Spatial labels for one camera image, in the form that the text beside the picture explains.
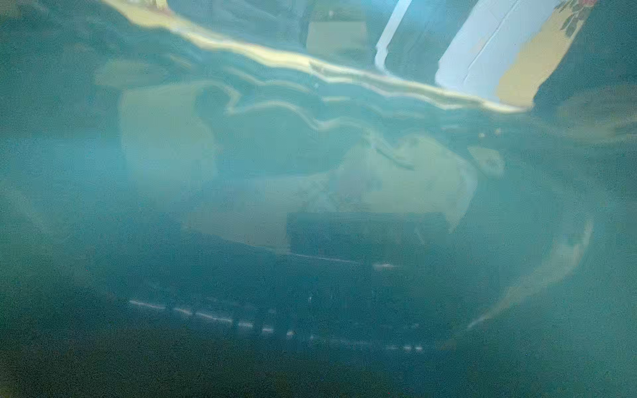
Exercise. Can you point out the teal plastic storage box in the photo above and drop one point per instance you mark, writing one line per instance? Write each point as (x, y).
(318, 198)

